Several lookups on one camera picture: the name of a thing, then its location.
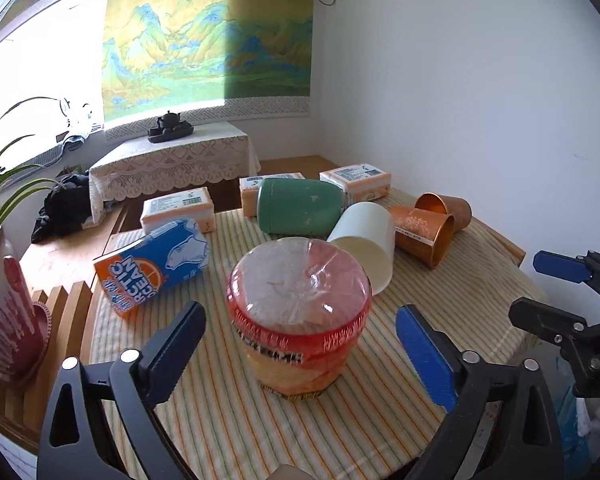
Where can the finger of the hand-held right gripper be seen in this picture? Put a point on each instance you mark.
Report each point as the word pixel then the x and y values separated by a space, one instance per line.
pixel 560 266
pixel 542 319

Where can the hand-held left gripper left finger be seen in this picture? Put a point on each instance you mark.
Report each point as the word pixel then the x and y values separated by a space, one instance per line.
pixel 180 341

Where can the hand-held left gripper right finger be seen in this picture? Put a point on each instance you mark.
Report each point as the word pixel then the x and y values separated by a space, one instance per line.
pixel 424 355

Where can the instant noodle cup red lid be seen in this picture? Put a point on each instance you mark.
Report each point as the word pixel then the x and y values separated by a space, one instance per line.
pixel 300 310

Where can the copper metal cup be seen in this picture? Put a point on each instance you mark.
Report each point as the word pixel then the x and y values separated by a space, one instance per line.
pixel 455 210

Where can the orange patterned paper cup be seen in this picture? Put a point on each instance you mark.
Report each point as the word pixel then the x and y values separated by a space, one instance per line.
pixel 420 230

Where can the white cup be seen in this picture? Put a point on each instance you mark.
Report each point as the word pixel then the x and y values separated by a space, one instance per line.
pixel 365 235

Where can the green cup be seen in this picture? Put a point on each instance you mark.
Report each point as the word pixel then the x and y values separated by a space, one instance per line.
pixel 295 207

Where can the blue orange drink carton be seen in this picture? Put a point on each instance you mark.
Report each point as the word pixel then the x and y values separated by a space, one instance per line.
pixel 152 267

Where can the wooden slatted rack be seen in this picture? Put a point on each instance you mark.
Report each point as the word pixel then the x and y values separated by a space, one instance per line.
pixel 65 310

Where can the orange white tissue pack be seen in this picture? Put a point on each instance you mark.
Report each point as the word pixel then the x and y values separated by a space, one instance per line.
pixel 357 180
pixel 177 207
pixel 250 195

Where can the white red plant pot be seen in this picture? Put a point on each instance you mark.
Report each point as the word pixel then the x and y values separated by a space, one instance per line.
pixel 10 320

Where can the black cloth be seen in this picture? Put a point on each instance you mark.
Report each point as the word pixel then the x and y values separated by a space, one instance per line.
pixel 62 207

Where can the side table with lace cloth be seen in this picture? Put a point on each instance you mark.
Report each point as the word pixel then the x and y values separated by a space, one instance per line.
pixel 175 160

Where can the dark tea tray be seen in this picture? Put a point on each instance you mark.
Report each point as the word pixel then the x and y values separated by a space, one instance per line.
pixel 172 135

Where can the dark teapot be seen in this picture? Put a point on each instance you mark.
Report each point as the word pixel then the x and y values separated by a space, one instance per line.
pixel 169 120

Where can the blue grey cloth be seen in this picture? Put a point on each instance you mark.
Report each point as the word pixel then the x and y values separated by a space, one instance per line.
pixel 72 140

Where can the green leafy plant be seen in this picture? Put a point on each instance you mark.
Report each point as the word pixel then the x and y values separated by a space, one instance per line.
pixel 0 180

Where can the landscape wall hanging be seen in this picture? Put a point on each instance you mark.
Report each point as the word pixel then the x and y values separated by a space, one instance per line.
pixel 205 40

